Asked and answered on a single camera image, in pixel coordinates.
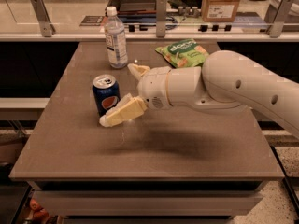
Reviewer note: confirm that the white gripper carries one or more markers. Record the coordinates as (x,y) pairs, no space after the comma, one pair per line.
(153,87)

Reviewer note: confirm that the blue pepsi can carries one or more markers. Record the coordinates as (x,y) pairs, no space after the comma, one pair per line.
(106,93)

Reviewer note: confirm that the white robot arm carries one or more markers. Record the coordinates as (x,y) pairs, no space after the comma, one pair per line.
(226,82)

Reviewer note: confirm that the clear plastic water bottle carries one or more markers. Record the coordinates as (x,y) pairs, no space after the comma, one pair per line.
(115,39)

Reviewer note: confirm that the green snack bag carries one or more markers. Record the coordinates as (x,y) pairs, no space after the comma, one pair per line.
(185,53)

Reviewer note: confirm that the dark placard on floor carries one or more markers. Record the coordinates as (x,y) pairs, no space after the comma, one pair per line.
(92,21)

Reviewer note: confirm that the cardboard box with label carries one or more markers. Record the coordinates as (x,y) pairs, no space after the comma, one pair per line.
(219,10)

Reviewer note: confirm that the orange object under table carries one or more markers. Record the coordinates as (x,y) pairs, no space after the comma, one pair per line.
(38,214)

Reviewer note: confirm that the middle metal glass bracket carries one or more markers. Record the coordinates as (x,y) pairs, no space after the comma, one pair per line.
(160,18)

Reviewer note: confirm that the metal glass bracket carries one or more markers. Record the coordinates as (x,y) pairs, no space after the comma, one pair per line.
(277,17)
(46,27)
(160,18)

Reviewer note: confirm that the left metal glass bracket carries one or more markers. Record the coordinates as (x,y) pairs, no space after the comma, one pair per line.
(46,27)

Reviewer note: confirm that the right metal glass bracket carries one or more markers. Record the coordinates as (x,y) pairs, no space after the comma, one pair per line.
(277,17)

